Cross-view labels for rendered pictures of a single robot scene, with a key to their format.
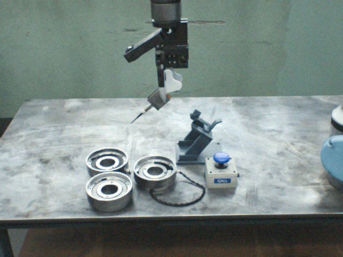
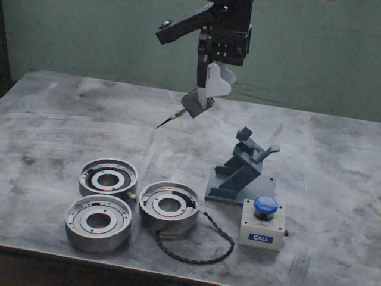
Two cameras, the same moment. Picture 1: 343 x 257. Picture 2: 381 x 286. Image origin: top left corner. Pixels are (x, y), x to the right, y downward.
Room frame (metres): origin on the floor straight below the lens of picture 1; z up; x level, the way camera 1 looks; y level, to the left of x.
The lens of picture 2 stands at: (0.13, -0.08, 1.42)
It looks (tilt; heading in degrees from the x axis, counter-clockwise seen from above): 33 degrees down; 7
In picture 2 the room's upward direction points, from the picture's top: 6 degrees clockwise
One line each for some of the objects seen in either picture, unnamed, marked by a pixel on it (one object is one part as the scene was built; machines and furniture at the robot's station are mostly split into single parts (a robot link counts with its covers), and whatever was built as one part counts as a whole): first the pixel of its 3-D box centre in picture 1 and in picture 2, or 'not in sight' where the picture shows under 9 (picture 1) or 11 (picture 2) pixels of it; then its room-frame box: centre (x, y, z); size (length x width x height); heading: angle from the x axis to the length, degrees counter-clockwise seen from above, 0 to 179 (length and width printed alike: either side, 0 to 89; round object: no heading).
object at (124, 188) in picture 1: (110, 192); (98, 224); (0.76, 0.14, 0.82); 0.08 x 0.08 x 0.02
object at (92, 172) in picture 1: (107, 165); (108, 183); (0.87, 0.16, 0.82); 0.10 x 0.10 x 0.04
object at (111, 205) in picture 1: (110, 192); (98, 224); (0.76, 0.14, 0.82); 0.10 x 0.10 x 0.04
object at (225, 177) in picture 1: (222, 172); (265, 224); (0.83, -0.12, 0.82); 0.08 x 0.07 x 0.05; 92
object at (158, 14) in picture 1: (166, 10); not in sight; (1.02, 0.01, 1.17); 0.08 x 0.08 x 0.05
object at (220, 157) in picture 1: (221, 163); (264, 212); (0.83, -0.12, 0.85); 0.04 x 0.04 x 0.05
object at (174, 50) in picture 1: (170, 43); (224, 27); (1.02, 0.00, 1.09); 0.09 x 0.08 x 0.12; 87
